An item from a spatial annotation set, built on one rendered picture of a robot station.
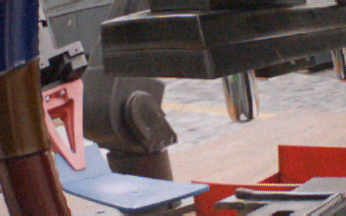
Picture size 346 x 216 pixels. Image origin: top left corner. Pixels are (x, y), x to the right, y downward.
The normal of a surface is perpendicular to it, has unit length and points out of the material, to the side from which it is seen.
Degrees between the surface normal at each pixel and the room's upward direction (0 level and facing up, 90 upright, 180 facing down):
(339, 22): 90
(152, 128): 90
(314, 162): 90
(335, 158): 90
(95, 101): 60
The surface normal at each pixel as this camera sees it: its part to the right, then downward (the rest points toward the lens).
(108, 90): -0.69, -0.28
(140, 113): 0.70, 0.00
